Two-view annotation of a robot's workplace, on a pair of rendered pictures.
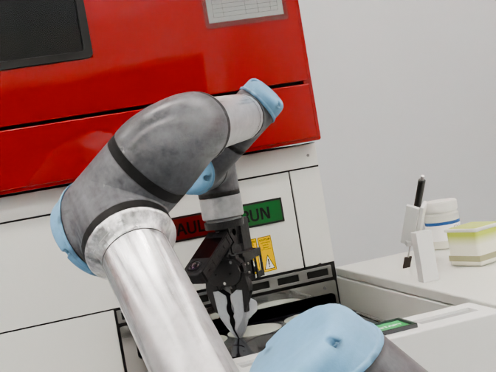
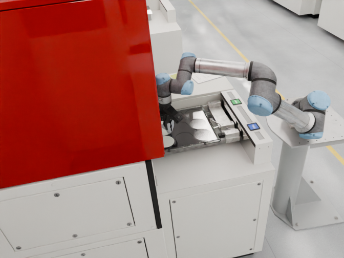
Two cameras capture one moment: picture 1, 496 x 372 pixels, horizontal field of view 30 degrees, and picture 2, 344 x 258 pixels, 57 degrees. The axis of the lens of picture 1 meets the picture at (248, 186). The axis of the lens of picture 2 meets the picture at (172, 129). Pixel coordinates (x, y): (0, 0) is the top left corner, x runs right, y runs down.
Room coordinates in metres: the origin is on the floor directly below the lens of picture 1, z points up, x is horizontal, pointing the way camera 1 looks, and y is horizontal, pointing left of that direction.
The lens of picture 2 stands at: (1.42, 1.47, 2.00)
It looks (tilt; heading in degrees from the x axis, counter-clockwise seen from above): 37 degrees down; 278
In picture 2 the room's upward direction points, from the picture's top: 6 degrees counter-clockwise
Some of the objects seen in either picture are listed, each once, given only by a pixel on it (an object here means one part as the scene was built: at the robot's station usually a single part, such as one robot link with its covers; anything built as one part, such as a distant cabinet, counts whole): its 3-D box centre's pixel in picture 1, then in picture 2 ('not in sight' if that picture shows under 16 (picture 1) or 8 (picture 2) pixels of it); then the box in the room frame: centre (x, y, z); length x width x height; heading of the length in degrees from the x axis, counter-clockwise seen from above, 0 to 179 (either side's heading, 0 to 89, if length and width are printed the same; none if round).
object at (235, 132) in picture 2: not in sight; (231, 133); (1.30, 0.06, 0.89); 0.08 x 0.03 x 0.03; 16
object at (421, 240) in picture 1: (418, 240); not in sight; (1.55, -0.27, 1.03); 0.06 x 0.04 x 0.13; 16
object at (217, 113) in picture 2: not in sight; (222, 122); (1.34, -0.09, 0.87); 0.36 x 0.08 x 0.03; 106
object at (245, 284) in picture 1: (239, 287); not in sight; (1.63, 0.05, 0.99); 0.05 x 0.02 x 0.09; 57
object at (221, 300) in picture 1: (232, 310); (165, 127); (1.66, 0.06, 0.95); 0.06 x 0.03 x 0.09; 147
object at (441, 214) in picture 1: (442, 224); not in sight; (1.87, -0.38, 1.01); 0.07 x 0.07 x 0.10
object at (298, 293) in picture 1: (234, 325); not in sight; (1.79, 0.07, 0.89); 0.44 x 0.02 x 0.10; 106
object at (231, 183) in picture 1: (213, 165); (163, 84); (1.65, 0.05, 1.21); 0.09 x 0.08 x 0.11; 165
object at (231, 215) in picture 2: not in sight; (196, 174); (1.51, -0.11, 0.41); 0.97 x 0.64 x 0.82; 106
